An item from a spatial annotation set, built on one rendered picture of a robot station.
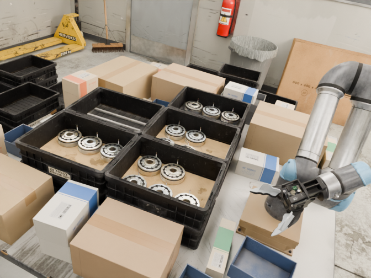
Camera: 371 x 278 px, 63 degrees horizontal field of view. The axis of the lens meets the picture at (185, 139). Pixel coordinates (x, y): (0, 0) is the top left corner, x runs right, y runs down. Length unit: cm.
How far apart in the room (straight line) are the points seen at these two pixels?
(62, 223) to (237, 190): 81
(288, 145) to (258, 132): 17
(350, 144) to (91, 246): 94
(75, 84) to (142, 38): 312
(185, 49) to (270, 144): 304
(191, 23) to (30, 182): 351
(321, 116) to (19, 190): 109
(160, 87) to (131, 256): 124
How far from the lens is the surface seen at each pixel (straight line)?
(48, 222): 109
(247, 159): 156
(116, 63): 214
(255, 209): 133
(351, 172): 103
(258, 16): 416
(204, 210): 106
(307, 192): 95
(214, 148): 151
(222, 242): 121
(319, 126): 114
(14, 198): 122
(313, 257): 139
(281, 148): 170
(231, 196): 147
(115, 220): 109
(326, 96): 118
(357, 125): 123
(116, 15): 504
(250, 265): 125
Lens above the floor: 170
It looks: 34 degrees down
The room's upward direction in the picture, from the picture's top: 9 degrees clockwise
